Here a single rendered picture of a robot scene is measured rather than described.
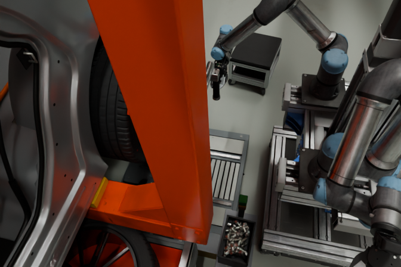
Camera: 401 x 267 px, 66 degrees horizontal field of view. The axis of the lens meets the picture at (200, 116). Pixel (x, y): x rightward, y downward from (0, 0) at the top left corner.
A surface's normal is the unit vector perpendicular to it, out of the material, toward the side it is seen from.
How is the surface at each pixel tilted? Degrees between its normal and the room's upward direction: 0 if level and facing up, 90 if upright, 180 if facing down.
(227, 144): 0
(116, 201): 0
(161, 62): 90
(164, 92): 90
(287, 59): 0
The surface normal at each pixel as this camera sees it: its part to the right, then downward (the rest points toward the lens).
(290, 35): -0.05, -0.62
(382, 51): -0.22, 0.77
